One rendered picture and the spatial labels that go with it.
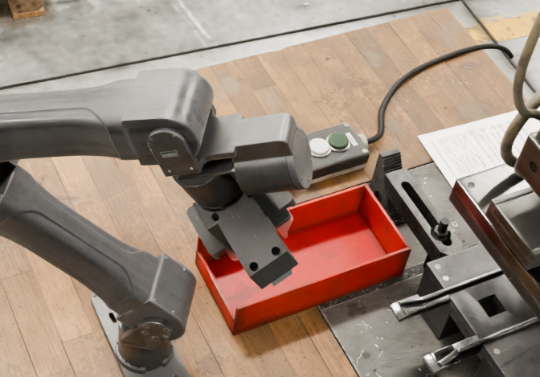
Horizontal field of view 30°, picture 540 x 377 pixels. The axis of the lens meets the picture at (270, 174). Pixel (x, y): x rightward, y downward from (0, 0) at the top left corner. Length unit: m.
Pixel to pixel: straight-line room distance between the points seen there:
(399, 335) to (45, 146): 0.56
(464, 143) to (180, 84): 0.73
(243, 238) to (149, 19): 2.12
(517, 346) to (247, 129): 0.48
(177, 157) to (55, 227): 0.21
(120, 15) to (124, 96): 2.14
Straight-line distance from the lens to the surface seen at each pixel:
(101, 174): 1.42
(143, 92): 0.91
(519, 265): 1.11
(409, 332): 1.32
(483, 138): 1.57
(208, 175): 0.93
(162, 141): 0.89
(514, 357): 1.23
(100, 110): 0.91
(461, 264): 1.29
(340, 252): 1.36
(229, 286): 1.31
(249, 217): 0.96
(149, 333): 1.14
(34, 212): 1.05
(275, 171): 0.91
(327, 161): 1.43
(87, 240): 1.08
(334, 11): 3.16
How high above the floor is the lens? 1.97
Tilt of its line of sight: 48 degrees down
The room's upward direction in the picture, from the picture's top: 10 degrees clockwise
